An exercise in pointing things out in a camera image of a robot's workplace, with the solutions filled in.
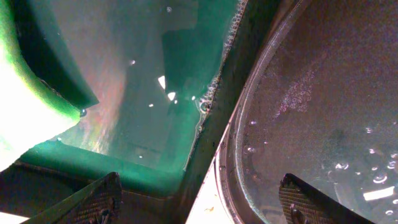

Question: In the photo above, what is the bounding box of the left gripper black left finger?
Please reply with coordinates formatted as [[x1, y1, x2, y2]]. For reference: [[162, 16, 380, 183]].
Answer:
[[21, 172, 122, 224]]

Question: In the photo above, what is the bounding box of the green sponge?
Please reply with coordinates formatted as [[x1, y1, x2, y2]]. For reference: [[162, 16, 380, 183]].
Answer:
[[1, 1, 99, 170]]

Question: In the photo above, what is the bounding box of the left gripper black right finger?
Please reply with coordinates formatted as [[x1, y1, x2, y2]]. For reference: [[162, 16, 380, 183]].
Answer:
[[279, 173, 373, 224]]

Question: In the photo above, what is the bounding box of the round black tray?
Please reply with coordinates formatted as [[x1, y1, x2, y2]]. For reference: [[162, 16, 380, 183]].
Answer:
[[216, 0, 397, 223]]

